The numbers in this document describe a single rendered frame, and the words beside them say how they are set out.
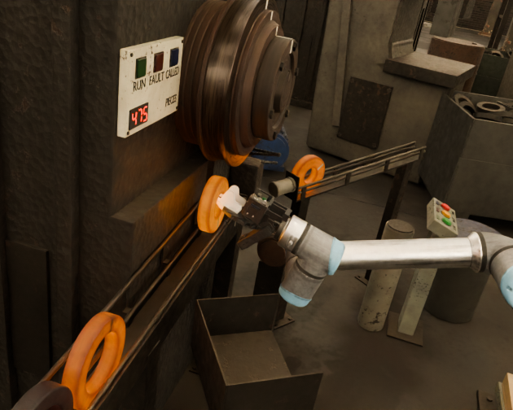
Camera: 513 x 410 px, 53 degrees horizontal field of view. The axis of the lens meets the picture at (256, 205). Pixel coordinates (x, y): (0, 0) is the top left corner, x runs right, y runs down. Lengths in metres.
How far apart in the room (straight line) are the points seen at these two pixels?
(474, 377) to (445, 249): 1.01
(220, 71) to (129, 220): 0.41
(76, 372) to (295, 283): 0.62
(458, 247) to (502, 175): 2.11
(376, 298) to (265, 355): 1.15
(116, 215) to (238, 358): 0.43
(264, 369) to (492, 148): 2.58
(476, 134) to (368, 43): 1.16
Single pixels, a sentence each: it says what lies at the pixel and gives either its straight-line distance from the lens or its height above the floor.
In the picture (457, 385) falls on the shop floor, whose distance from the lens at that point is 2.38.
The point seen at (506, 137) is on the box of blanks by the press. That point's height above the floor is 0.66.
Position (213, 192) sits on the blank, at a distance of 1.33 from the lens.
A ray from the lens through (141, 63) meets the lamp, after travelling 1.12.
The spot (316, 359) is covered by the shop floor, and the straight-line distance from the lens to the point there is 2.22.
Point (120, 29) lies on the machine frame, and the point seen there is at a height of 1.28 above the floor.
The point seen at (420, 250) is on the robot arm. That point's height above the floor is 0.77.
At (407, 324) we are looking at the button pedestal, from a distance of 2.48.
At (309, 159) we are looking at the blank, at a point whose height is 0.78.
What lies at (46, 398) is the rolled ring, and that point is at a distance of 0.93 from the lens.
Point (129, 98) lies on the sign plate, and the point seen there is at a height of 1.14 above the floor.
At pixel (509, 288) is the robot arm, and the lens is 1.46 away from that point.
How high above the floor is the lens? 1.45
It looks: 26 degrees down
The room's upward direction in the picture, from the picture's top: 10 degrees clockwise
